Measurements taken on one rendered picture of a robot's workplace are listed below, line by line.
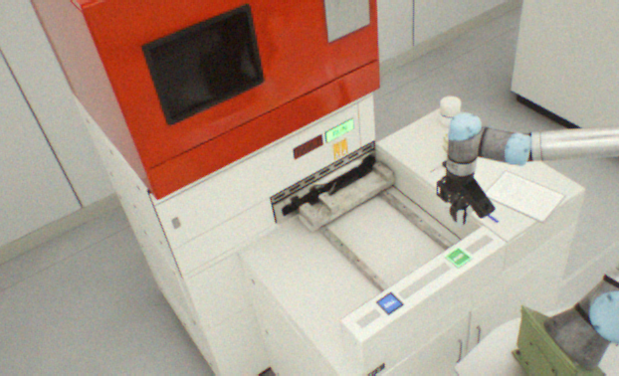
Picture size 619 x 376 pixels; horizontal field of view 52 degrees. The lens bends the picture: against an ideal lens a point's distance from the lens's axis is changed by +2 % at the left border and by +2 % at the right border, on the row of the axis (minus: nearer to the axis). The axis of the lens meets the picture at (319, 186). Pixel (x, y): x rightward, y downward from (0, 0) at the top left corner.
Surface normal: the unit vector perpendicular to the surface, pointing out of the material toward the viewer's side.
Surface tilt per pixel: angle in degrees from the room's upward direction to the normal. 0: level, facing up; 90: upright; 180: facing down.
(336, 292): 0
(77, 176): 90
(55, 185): 90
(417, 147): 0
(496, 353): 0
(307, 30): 90
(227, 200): 90
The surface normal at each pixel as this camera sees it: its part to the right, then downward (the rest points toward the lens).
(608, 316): -0.43, 0.14
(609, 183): -0.10, -0.73
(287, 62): 0.57, 0.52
